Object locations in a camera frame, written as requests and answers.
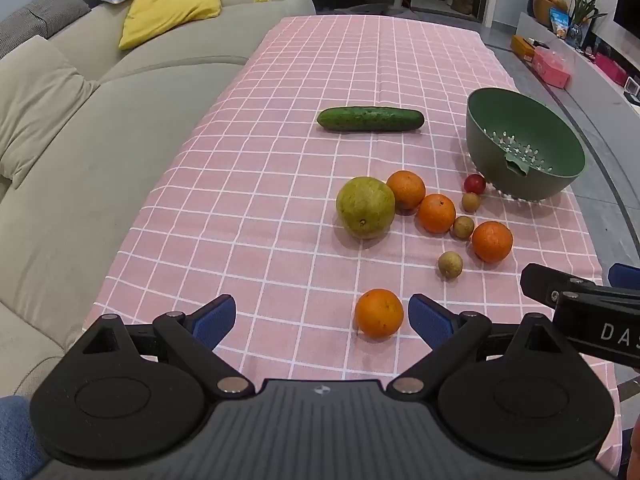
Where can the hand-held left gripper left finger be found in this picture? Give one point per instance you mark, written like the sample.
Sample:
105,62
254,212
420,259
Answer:
215,321

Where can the pink checked tablecloth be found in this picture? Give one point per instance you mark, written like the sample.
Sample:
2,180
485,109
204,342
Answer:
250,185

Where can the brown longan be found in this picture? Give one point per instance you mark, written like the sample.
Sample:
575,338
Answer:
450,264
471,202
463,227

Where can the grey textured cushion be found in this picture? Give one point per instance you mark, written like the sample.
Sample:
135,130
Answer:
35,17

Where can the yellow cushion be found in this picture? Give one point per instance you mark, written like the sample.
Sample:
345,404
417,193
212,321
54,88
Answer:
165,15

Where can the small white device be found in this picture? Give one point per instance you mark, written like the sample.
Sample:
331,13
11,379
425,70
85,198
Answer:
633,89

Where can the red plum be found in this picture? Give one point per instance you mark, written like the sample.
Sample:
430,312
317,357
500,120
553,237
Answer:
474,183

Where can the green colander bowl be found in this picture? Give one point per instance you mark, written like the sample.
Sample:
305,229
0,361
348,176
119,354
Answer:
520,127

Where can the beige sofa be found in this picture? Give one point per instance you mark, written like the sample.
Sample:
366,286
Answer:
100,125

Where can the green cucumber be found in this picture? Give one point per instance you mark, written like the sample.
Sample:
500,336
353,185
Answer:
370,118

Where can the golden vase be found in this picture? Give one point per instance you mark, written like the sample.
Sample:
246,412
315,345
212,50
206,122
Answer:
546,6

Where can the person's jeans leg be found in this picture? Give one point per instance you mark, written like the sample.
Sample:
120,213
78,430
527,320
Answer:
17,440

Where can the white television console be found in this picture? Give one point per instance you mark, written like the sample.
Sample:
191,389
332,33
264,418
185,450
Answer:
605,125

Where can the orange box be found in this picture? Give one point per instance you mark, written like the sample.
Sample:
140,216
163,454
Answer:
524,47

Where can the magenta box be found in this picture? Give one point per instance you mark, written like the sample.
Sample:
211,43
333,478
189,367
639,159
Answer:
611,67

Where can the large yellow-green guava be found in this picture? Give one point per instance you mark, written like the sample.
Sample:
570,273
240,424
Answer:
365,206

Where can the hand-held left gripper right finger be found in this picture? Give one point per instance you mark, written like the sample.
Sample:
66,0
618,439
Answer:
429,321

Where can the green potted plant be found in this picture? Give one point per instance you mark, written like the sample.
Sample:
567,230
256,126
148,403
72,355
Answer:
582,10

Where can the beige sofa cushion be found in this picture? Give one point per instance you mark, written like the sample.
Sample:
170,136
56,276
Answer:
35,100

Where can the person's right forearm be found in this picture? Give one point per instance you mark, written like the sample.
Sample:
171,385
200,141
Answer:
635,455

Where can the pink box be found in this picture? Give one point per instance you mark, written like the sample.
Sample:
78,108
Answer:
550,69

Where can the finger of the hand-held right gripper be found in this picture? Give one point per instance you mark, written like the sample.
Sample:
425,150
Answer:
626,276
542,282

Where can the blue snack bag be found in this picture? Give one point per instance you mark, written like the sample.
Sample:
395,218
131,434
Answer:
559,22

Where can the orange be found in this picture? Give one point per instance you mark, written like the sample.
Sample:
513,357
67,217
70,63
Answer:
436,213
406,189
492,241
379,313

